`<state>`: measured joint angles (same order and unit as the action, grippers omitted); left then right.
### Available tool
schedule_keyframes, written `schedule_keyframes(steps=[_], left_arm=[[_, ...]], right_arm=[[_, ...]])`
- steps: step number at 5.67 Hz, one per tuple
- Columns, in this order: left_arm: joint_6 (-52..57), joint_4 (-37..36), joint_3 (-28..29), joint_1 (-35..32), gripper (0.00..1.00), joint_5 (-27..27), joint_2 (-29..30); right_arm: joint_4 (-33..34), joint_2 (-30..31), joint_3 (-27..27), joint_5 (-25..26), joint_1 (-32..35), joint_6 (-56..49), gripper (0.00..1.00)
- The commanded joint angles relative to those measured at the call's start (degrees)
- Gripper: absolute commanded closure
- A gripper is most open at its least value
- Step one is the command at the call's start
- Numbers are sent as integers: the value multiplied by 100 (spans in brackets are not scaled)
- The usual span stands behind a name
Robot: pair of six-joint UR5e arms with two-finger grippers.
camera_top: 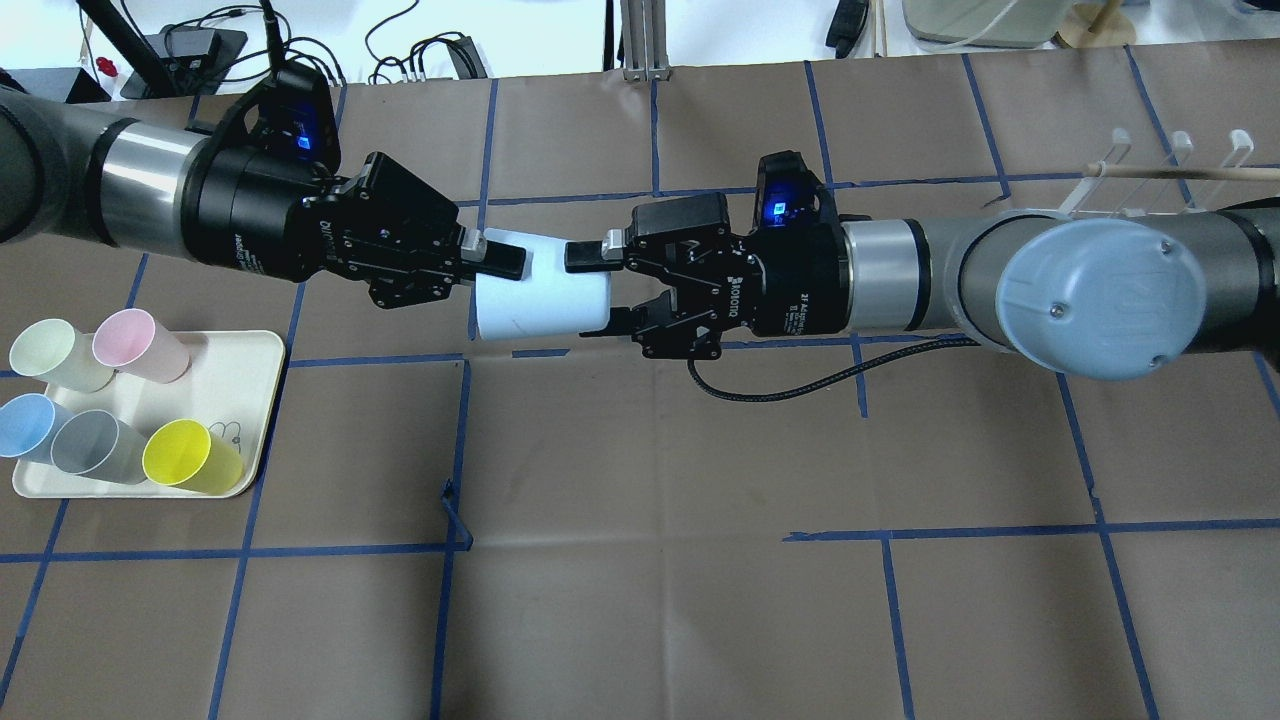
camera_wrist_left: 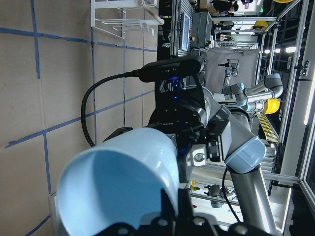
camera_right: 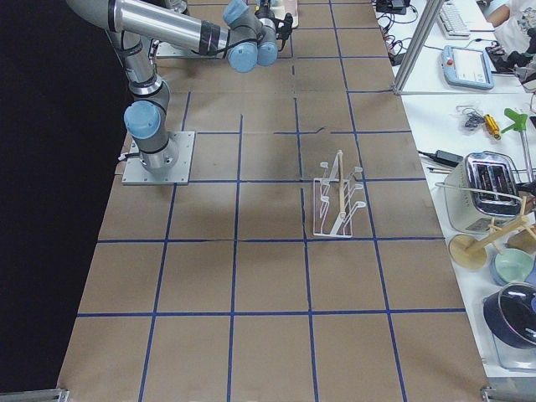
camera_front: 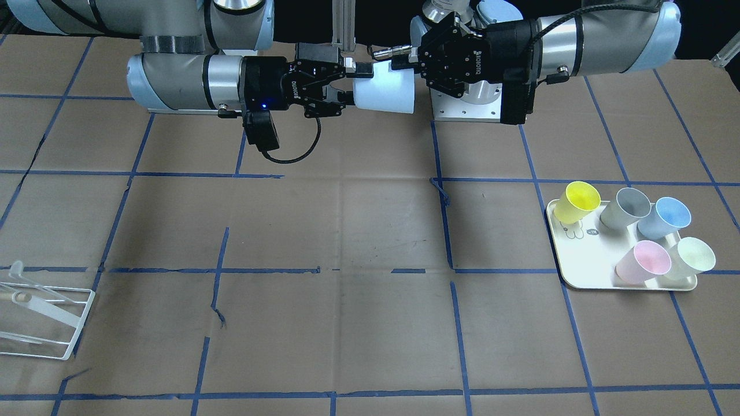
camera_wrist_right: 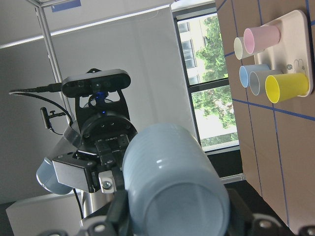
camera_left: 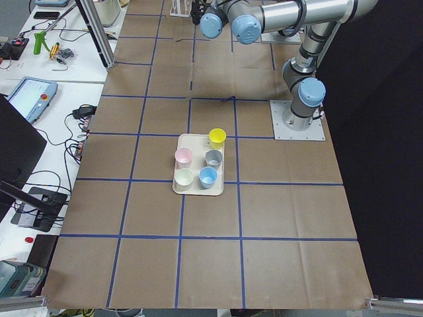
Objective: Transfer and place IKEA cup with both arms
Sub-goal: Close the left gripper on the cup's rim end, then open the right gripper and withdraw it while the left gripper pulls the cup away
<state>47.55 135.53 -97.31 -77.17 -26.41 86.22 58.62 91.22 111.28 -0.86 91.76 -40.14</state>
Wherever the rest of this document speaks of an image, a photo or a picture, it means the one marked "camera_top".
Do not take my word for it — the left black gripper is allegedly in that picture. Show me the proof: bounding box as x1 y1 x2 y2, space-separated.
189 61 527 307

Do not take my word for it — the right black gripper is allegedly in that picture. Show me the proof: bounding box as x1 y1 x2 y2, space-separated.
564 151 851 360

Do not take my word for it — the light blue plastic cup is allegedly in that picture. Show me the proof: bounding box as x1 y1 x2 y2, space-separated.
475 228 611 341

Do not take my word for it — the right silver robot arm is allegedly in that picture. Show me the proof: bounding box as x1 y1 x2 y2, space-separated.
564 151 1279 380

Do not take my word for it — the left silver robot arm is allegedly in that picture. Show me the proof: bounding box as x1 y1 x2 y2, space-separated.
3 61 526 309

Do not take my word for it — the yellow plastic cup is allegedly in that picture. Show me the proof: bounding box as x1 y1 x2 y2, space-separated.
142 419 244 495

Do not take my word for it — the pink plastic cup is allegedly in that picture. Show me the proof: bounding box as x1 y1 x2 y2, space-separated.
91 307 192 384

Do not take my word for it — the grey plastic cup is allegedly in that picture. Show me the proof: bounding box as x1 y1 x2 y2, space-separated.
50 409 147 486

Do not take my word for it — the pale green plastic cup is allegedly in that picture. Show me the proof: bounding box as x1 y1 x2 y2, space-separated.
8 318 115 393

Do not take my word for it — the cream plastic tray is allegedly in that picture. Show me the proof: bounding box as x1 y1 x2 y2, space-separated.
12 331 285 500

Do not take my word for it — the black power adapter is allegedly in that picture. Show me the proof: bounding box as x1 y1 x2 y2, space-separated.
826 0 870 59

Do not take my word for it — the beige plastic bin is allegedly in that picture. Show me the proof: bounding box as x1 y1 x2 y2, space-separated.
902 1 1073 49

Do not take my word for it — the wooden mug tree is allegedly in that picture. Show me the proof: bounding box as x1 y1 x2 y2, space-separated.
1053 0 1137 49

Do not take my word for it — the aluminium frame post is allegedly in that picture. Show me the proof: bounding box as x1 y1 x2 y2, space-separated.
620 0 671 83

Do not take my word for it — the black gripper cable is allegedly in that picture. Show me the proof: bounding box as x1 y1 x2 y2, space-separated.
686 336 980 404

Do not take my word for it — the white wire cup rack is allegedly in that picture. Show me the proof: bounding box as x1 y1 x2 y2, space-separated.
1046 128 1277 219

